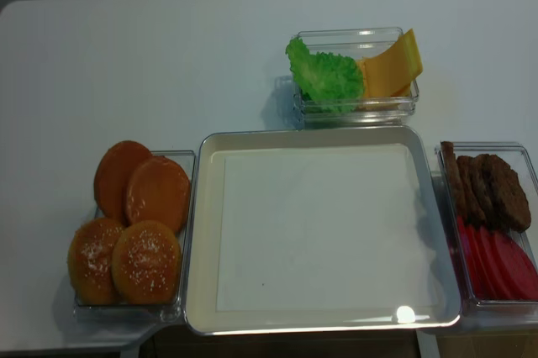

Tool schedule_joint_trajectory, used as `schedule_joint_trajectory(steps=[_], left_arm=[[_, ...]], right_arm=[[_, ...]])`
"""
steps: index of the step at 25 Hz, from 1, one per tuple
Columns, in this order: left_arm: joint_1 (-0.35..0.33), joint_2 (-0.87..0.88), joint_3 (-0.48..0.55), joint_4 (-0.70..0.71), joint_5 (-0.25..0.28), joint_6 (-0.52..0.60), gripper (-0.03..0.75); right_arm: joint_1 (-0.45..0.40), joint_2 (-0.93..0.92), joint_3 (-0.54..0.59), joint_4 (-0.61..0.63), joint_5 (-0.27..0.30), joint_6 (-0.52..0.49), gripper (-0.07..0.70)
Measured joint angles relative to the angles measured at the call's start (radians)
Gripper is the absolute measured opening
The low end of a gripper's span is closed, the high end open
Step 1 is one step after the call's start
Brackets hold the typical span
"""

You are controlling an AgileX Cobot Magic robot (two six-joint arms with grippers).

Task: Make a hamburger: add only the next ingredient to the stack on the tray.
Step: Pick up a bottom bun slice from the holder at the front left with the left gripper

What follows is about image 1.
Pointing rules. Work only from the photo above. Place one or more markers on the orange bun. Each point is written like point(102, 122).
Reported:
point(158, 189)
point(112, 175)

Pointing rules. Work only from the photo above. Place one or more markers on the clear patty tomato container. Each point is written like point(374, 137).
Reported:
point(477, 313)

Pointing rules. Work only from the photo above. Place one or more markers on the yellow cheese slice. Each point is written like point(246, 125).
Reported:
point(385, 86)
point(401, 59)

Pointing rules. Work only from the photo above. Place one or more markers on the orange bottom bun front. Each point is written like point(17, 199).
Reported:
point(158, 189)

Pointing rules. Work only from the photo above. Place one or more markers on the brown patty back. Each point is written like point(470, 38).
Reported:
point(454, 179)

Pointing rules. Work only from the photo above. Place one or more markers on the yellow cheese slice lower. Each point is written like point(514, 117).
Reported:
point(385, 86)

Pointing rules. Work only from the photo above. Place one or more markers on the brown patty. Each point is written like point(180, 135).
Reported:
point(481, 192)
point(475, 215)
point(454, 179)
point(508, 198)

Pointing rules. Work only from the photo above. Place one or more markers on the sesame top bun right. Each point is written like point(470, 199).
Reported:
point(146, 264)

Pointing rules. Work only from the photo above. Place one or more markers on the metal baking tray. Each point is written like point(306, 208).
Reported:
point(201, 276)

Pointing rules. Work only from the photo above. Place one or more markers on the red tomato slice back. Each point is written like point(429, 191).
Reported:
point(464, 249)

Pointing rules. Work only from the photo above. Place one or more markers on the sesame bun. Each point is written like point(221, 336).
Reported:
point(146, 264)
point(89, 261)

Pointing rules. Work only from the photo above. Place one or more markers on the clear bun container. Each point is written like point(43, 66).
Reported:
point(123, 312)

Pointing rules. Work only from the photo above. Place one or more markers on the red tomato slice front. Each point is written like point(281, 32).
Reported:
point(515, 267)

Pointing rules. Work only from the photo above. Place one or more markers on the sesame top bun left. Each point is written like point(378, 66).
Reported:
point(89, 261)

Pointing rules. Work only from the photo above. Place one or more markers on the green lettuce leaf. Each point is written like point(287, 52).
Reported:
point(333, 82)

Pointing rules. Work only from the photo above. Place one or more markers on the orange bottom bun back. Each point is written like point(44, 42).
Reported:
point(112, 175)

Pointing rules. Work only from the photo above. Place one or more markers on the brown patty front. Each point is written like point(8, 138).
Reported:
point(508, 198)

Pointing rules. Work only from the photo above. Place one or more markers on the red tomato slice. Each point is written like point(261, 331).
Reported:
point(515, 267)
point(464, 249)
point(492, 272)
point(488, 290)

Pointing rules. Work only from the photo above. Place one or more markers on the clear lettuce cheese container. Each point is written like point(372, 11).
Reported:
point(358, 44)

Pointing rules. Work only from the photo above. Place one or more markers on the yellow cheese slice upper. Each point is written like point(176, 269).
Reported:
point(401, 59)

